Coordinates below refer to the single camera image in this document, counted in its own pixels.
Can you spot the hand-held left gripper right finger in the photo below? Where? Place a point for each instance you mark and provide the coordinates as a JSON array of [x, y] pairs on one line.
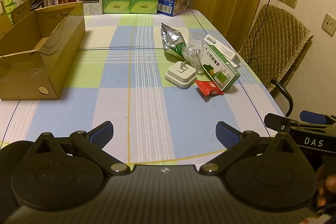
[[225, 132]]

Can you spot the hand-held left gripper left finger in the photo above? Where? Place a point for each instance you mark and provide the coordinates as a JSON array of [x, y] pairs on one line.
[[103, 132]]

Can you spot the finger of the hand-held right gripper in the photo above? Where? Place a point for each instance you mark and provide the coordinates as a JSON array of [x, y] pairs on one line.
[[277, 122], [313, 116]]

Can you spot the red snack packet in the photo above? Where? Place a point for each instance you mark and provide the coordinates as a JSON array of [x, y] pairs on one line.
[[208, 87]]

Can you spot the green and white medicine box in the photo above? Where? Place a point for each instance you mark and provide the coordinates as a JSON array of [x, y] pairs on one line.
[[218, 66]]

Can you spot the white power adapter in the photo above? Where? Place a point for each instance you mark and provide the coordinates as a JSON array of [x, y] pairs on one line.
[[181, 75]]

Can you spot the clear plastic box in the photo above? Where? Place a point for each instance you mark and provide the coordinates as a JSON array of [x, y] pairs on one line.
[[193, 56]]

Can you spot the brown cardboard box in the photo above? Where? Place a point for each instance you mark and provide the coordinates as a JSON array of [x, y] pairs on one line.
[[63, 56]]

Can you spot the silver green leaf pouch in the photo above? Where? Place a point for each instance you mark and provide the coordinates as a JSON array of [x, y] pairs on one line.
[[172, 37]]

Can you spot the plaid cloth covered desktop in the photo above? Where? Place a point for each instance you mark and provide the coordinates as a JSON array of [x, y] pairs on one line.
[[147, 103]]

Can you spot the person's right hand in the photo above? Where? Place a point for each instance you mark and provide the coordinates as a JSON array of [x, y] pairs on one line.
[[328, 187]]

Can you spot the chair with quilted cover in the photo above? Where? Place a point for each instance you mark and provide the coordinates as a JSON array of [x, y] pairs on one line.
[[278, 37]]

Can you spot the small printed cardboard box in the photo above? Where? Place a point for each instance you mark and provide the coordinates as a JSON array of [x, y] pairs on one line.
[[22, 12]]

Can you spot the black bag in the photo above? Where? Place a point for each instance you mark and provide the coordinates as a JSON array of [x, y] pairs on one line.
[[35, 3]]

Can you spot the green tissue pack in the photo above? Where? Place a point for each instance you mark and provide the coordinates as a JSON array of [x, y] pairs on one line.
[[10, 2]]

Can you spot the white wall switch panel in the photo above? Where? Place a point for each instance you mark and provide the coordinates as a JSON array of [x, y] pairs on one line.
[[330, 24]]

